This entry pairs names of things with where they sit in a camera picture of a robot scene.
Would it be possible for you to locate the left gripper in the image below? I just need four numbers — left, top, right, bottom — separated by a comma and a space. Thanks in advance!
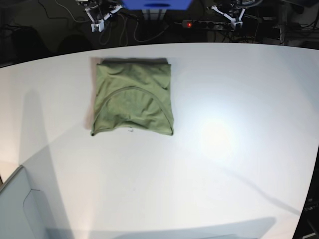
211, 0, 246, 29

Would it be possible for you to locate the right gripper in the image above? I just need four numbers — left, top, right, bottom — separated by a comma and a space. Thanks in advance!
83, 0, 123, 32

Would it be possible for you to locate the green T-shirt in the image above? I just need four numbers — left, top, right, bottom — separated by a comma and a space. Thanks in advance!
91, 58, 174, 136

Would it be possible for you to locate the blue box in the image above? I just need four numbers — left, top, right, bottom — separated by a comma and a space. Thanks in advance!
122, 0, 192, 10

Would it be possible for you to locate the black power strip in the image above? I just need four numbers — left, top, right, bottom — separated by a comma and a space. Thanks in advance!
174, 20, 235, 32

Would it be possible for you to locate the grey cable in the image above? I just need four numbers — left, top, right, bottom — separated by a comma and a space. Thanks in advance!
54, 0, 172, 45

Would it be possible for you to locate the aluminium post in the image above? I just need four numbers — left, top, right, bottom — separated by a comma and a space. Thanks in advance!
142, 9, 167, 21

